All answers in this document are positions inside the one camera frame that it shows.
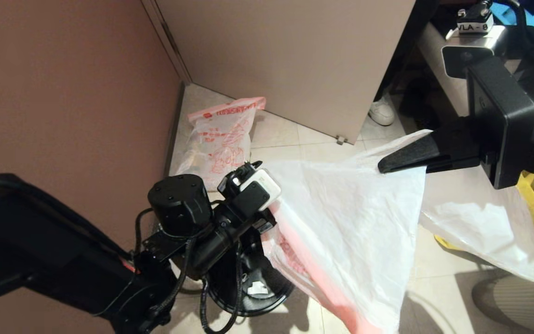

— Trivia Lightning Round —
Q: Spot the beige door frame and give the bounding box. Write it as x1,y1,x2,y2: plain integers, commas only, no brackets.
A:
141,0,192,87

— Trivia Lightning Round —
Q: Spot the black trouser leg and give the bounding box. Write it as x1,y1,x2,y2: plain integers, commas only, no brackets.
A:
374,0,439,105

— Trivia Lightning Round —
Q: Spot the beige door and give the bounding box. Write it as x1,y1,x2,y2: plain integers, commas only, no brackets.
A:
155,0,416,144

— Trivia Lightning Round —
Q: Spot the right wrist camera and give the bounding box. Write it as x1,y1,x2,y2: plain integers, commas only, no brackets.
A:
442,26,509,79

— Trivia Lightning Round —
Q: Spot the cream ribbed pedestal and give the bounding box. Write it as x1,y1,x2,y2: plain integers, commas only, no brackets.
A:
471,274,534,334

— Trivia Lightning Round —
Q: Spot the white wood-grain table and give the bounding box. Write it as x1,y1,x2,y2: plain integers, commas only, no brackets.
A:
418,23,474,116

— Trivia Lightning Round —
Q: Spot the black trash bin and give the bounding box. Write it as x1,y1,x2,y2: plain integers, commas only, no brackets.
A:
207,232,295,317

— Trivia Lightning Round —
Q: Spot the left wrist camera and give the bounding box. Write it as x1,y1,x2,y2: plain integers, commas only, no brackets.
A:
218,161,282,218

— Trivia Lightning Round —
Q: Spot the clear pink-edged new trash bag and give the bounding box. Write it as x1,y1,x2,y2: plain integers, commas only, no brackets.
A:
260,130,534,334

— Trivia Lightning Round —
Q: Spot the white red-printed used trash bag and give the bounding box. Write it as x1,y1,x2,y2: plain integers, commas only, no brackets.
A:
174,96,267,191

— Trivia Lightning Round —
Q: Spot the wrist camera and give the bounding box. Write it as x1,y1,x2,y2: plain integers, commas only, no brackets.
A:
442,26,509,79
218,161,282,218

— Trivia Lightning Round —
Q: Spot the white shoe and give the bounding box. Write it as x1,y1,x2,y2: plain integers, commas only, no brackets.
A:
369,97,395,127

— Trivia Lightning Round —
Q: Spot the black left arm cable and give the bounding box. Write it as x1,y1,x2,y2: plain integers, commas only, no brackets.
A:
135,209,244,334

